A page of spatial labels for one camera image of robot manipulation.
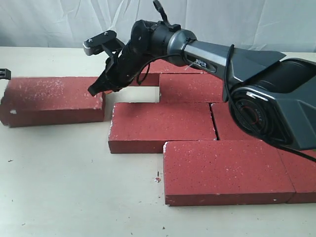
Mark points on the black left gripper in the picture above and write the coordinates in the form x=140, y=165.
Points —
x=5, y=73

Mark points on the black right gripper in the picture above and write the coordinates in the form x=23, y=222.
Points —
x=120, y=74

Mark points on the red brick pushed sideways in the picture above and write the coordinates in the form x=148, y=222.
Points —
x=143, y=128

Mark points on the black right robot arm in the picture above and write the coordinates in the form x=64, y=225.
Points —
x=270, y=97

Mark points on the red brick front large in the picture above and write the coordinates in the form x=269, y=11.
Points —
x=224, y=173

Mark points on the red brick third row right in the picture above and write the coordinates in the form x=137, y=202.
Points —
x=226, y=128

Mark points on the white wrinkled backdrop curtain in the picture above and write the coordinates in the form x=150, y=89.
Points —
x=283, y=25

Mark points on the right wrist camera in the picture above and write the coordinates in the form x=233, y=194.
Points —
x=104, y=42

